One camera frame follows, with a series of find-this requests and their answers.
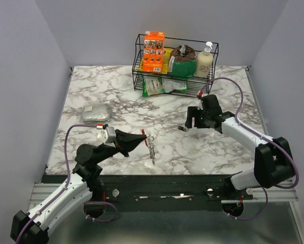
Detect green brown bag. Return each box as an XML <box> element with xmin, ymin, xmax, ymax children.
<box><xmin>167</xmin><ymin>45</ymin><xmax>196</xmax><ymax>79</ymax></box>

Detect silver glitter pouch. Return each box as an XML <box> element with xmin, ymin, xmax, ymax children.
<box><xmin>81</xmin><ymin>104</ymin><xmax>112</xmax><ymax>124</ymax></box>

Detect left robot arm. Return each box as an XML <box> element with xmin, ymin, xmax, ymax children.
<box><xmin>10</xmin><ymin>125</ymin><xmax>147</xmax><ymax>243</ymax></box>

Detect black wire shelf rack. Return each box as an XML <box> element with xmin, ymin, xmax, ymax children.
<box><xmin>131</xmin><ymin>34</ymin><xmax>219</xmax><ymax>97</ymax></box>

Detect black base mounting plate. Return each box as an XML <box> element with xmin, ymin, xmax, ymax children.
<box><xmin>89</xmin><ymin>174</ymin><xmax>253</xmax><ymax>212</ymax></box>

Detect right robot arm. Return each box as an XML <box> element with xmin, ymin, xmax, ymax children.
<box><xmin>178</xmin><ymin>95</ymin><xmax>296</xmax><ymax>199</ymax></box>

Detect orange product box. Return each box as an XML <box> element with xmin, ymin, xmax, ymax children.
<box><xmin>142</xmin><ymin>31</ymin><xmax>164</xmax><ymax>73</ymax></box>

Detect yellow snack bag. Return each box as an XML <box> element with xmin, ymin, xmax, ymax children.
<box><xmin>139</xmin><ymin>48</ymin><xmax>173</xmax><ymax>74</ymax></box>

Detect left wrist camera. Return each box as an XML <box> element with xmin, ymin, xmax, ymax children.
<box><xmin>100</xmin><ymin>126</ymin><xmax>116</xmax><ymax>144</ymax></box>

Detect green white snack bag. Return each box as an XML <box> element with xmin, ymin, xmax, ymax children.
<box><xmin>142</xmin><ymin>76</ymin><xmax>188</xmax><ymax>98</ymax></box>

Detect cream lotion pump bottle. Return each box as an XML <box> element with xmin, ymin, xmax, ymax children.
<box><xmin>195</xmin><ymin>41</ymin><xmax>213</xmax><ymax>78</ymax></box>

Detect steel key organizer red handle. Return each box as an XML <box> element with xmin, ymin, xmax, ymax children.
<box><xmin>141</xmin><ymin>129</ymin><xmax>155</xmax><ymax>166</ymax></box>

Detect aluminium rail frame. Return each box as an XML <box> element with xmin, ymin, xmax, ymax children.
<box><xmin>17</xmin><ymin>66</ymin><xmax>304</xmax><ymax>244</ymax></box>

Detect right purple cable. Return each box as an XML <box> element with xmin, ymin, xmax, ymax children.
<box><xmin>197</xmin><ymin>77</ymin><xmax>299</xmax><ymax>190</ymax></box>

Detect purple cable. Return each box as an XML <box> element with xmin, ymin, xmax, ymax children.
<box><xmin>197</xmin><ymin>77</ymin><xmax>299</xmax><ymax>190</ymax></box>
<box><xmin>14</xmin><ymin>123</ymin><xmax>109</xmax><ymax>244</ymax></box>

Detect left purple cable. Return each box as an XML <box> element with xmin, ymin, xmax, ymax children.
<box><xmin>14</xmin><ymin>123</ymin><xmax>109</xmax><ymax>244</ymax></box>

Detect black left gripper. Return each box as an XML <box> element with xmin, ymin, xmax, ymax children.
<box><xmin>94</xmin><ymin>129</ymin><xmax>147</xmax><ymax>164</ymax></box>

